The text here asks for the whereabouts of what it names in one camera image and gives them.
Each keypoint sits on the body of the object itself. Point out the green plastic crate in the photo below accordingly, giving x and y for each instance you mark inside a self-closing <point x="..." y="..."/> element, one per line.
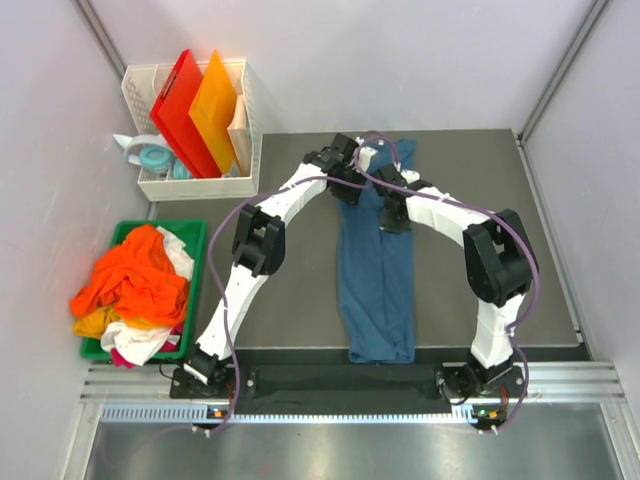
<point x="193" y="232"/>

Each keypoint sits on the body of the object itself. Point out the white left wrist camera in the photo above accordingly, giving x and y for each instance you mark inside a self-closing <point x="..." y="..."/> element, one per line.
<point x="364" y="153"/>

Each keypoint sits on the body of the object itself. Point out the yellow t-shirt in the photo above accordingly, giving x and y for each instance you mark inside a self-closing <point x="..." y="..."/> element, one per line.
<point x="94" y="324"/>

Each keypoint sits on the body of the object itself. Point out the orange plastic board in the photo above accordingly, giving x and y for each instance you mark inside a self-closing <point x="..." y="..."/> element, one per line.
<point x="212" y="112"/>

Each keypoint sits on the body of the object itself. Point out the white slotted storage basket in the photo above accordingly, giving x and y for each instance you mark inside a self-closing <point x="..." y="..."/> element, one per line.
<point x="140" y="87"/>

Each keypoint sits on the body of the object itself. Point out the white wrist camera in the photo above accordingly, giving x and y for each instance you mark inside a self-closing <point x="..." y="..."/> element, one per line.
<point x="364" y="153"/>
<point x="410" y="176"/>

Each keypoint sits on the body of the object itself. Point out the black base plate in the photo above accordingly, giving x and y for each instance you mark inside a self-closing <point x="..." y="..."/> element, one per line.
<point x="324" y="381"/>

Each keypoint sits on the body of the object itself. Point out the blue t-shirt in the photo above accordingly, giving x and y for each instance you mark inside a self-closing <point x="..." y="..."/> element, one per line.
<point x="375" y="284"/>

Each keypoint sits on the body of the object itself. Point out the wooden board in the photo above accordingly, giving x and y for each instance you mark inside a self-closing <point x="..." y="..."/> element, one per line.
<point x="238" y="131"/>

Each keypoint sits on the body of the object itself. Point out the red plastic board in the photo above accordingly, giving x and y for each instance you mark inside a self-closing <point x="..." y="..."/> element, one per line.
<point x="170" y="115"/>

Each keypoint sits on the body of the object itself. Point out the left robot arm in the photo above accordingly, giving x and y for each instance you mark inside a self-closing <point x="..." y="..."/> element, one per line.
<point x="259" y="247"/>

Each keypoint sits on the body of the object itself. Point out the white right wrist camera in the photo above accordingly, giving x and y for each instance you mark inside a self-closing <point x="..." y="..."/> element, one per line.
<point x="410" y="176"/>

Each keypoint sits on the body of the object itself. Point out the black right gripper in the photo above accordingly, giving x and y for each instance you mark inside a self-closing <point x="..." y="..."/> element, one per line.
<point x="391" y="227"/>

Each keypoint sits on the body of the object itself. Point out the orange t-shirt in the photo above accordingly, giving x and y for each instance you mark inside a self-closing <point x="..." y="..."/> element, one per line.
<point x="137" y="279"/>

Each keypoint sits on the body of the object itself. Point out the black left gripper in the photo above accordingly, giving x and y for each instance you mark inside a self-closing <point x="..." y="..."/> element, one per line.
<point x="349" y="196"/>

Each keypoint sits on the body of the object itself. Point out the pink cloth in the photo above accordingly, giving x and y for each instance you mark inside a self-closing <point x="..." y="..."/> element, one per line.
<point x="130" y="347"/>

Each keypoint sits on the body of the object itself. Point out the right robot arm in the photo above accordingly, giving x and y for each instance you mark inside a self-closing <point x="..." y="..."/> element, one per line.
<point x="500" y="265"/>

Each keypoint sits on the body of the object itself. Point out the aluminium frame rail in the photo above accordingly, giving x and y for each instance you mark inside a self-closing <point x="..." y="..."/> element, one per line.
<point x="570" y="382"/>

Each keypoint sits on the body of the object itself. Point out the teal tape roll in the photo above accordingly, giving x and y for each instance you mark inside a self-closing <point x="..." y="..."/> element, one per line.
<point x="156" y="159"/>

